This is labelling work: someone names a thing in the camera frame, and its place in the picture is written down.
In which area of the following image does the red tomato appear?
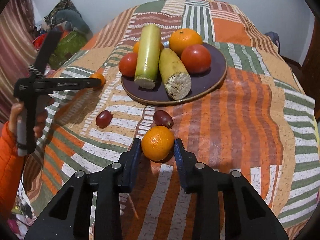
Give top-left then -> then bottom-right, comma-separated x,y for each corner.
119,52 -> 138,77
181,44 -> 212,74

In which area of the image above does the striped patchwork blanket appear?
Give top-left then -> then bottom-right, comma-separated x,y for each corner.
23,0 -> 319,239

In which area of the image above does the striped brown curtain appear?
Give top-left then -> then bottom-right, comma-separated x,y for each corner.
1,0 -> 37,123

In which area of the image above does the person's left hand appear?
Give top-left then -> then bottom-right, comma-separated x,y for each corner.
9,96 -> 55,138

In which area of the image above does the red grape right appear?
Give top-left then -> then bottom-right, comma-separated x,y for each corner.
153,110 -> 174,128

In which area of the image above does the red grape left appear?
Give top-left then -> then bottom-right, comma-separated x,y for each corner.
95,110 -> 113,128

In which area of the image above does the red grape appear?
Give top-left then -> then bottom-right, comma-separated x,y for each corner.
153,110 -> 174,128
95,110 -> 113,128

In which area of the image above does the large orange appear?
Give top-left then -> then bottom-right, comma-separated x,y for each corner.
169,28 -> 203,56
133,41 -> 164,54

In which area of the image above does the blue grey chair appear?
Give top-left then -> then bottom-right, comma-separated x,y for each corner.
265,31 -> 280,53

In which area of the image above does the green cardboard box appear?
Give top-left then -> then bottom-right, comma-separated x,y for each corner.
49,30 -> 87,70

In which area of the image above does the small mandarin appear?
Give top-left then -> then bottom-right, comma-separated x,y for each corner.
89,72 -> 105,88
141,126 -> 175,161

